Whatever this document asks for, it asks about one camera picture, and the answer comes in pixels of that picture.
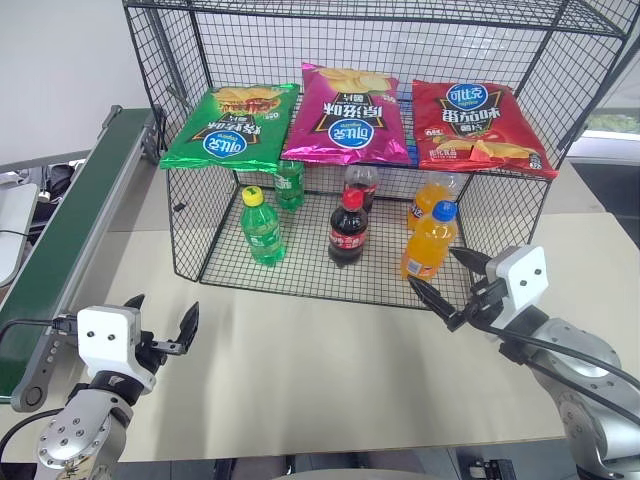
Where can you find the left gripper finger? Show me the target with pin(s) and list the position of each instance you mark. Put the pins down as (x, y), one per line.
(136, 301)
(190, 325)

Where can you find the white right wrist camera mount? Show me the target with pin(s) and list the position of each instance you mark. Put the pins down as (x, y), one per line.
(522, 282)

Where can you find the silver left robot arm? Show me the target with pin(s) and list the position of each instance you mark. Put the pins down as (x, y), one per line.
(75, 430)

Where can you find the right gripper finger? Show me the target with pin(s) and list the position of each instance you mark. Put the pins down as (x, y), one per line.
(472, 261)
(432, 296)

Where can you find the green soda bottle yellow cap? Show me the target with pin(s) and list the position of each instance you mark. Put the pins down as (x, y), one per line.
(262, 235)

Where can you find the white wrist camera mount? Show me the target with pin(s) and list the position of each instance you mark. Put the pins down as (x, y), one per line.
(522, 282)
(105, 335)

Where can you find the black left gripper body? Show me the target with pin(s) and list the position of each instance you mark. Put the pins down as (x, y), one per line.
(152, 352)

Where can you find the white desk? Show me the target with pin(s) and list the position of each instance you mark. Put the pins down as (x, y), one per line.
(15, 225)

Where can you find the blue snack package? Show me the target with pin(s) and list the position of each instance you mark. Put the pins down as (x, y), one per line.
(411, 154)

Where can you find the red potato chip bag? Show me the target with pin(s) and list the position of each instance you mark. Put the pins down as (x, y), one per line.
(475, 125)

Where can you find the black device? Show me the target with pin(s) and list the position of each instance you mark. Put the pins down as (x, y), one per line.
(492, 470)

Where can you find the cola bottle red cap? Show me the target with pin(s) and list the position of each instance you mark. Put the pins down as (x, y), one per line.
(347, 235)

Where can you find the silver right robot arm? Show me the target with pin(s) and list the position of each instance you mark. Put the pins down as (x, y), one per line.
(600, 425)

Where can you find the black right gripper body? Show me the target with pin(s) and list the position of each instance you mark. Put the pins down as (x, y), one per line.
(482, 305)

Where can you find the orange soda bottle blue cap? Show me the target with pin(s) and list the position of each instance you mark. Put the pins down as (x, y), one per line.
(430, 245)

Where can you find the magenta potato chip bag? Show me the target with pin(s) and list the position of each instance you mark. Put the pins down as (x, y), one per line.
(345, 120)

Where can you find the green conveyor belt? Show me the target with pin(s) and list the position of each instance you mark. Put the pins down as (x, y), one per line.
(75, 220)

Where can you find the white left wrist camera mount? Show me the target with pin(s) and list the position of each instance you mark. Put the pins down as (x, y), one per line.
(105, 335)

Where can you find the black background clutter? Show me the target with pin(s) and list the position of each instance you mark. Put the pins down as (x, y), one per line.
(60, 180)

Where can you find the green potato chip bag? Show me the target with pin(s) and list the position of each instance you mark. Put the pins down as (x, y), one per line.
(235, 130)

